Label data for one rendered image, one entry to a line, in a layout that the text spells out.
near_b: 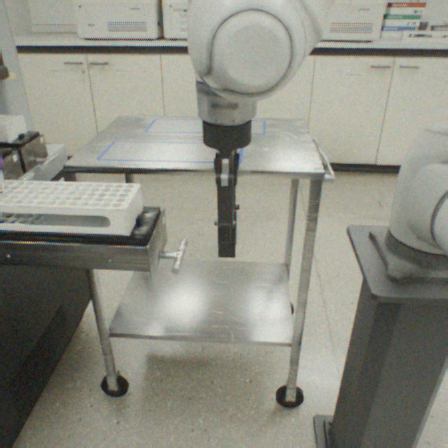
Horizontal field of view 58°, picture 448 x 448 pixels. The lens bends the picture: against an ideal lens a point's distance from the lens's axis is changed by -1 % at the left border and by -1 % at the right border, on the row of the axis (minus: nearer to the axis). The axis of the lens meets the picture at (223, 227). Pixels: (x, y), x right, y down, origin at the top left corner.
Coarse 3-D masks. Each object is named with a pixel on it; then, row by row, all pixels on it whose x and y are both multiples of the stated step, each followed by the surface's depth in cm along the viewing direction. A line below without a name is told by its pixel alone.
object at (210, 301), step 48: (96, 144) 107; (144, 144) 107; (192, 144) 107; (288, 144) 107; (288, 240) 149; (96, 288) 112; (144, 288) 141; (192, 288) 141; (240, 288) 141; (288, 288) 141; (144, 336) 122; (192, 336) 121; (240, 336) 121; (288, 336) 121; (288, 384) 126
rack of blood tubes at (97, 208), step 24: (24, 192) 71; (48, 192) 71; (72, 192) 71; (96, 192) 71; (120, 192) 71; (24, 216) 71; (48, 216) 75; (72, 216) 75; (96, 216) 75; (120, 216) 66
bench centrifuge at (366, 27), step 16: (336, 0) 251; (352, 0) 250; (368, 0) 250; (384, 0) 250; (336, 16) 255; (352, 16) 254; (368, 16) 253; (336, 32) 259; (352, 32) 259; (368, 32) 258
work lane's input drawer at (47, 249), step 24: (144, 216) 73; (0, 240) 68; (24, 240) 68; (48, 240) 68; (72, 240) 68; (96, 240) 68; (120, 240) 67; (144, 240) 67; (0, 264) 70; (24, 264) 70; (48, 264) 70; (72, 264) 69; (96, 264) 69; (120, 264) 68; (144, 264) 68
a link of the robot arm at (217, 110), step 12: (204, 84) 56; (204, 96) 57; (216, 96) 56; (204, 108) 58; (216, 108) 57; (228, 108) 57; (240, 108) 57; (252, 108) 58; (204, 120) 59; (216, 120) 58; (228, 120) 58; (240, 120) 58
